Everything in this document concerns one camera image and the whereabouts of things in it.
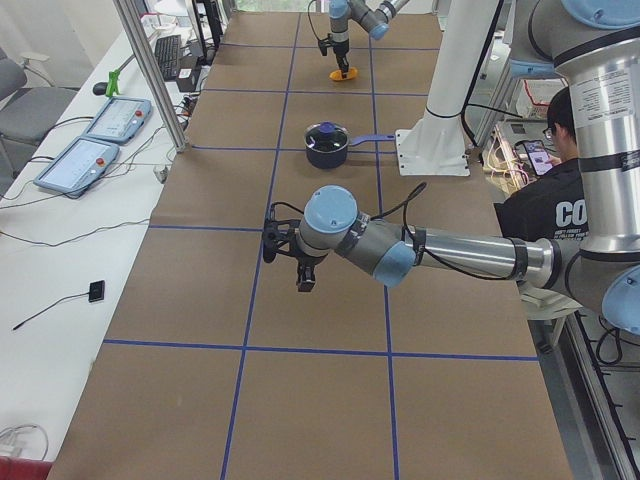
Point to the white plastic chair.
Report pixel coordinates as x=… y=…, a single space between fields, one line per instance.
x=541 y=304

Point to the grey office chair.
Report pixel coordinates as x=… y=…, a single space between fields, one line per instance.
x=29 y=114

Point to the teach pendant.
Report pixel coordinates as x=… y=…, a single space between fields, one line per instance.
x=119 y=120
x=78 y=166

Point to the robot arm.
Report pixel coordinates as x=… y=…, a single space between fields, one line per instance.
x=594 y=46
x=374 y=22

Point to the aluminium frame post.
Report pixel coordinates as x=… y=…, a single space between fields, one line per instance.
x=141 y=49

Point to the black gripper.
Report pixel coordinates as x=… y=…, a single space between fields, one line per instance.
x=308 y=261
x=341 y=51

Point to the white camera stand post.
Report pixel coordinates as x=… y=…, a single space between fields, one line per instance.
x=435 y=146

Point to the green clamp tool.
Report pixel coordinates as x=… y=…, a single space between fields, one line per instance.
x=112 y=87

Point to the near teach pendant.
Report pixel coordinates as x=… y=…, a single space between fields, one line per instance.
x=78 y=166

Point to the black keyboard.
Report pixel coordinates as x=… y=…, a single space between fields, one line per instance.
x=168 y=52

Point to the dark blue saucepan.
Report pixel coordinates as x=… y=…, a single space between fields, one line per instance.
x=333 y=160

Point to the smartphone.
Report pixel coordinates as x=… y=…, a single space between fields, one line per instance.
x=538 y=157

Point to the yellow toy corn cob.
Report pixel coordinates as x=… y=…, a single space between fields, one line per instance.
x=339 y=75

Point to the small black square pad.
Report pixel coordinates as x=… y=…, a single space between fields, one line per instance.
x=96 y=291

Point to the seated person black shirt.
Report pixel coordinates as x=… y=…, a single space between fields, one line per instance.
x=553 y=207

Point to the far teach pendant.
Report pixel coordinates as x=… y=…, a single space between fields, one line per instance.
x=119 y=120

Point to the black computer mouse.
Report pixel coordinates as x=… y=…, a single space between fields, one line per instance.
x=100 y=89

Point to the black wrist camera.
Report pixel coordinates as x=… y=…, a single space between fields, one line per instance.
x=325 y=44
x=279 y=236

